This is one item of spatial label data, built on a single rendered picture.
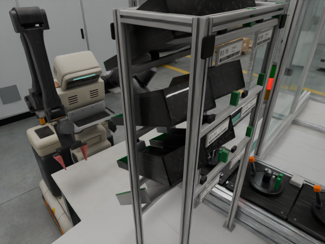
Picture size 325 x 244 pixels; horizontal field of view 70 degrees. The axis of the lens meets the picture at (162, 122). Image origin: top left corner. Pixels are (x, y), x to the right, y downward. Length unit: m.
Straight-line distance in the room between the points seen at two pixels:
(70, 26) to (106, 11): 0.61
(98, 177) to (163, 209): 0.38
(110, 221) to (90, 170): 0.35
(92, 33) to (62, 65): 2.66
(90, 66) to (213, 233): 0.96
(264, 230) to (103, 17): 3.56
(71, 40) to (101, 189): 2.88
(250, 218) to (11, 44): 3.27
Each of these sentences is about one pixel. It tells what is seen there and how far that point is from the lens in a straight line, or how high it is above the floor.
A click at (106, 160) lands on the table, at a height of 0.86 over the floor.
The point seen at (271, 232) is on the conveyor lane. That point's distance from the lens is 1.01.
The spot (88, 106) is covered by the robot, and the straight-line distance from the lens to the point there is 1.38.
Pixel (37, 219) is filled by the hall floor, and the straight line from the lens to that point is 2.35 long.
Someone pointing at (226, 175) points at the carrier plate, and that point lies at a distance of 1.09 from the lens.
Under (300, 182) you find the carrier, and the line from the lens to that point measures 1.15.
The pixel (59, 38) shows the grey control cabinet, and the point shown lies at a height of 1.02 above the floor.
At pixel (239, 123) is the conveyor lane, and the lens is 1.58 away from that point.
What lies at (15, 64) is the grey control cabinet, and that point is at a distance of 3.63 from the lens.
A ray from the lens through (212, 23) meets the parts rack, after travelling 0.36.
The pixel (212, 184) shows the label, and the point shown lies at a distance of 0.59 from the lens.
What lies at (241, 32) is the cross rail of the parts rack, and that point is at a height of 1.63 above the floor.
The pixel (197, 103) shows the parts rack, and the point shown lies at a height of 1.54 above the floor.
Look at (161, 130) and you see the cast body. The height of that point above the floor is 1.24.
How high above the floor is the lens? 1.70
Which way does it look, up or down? 31 degrees down
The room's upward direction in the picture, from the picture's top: straight up
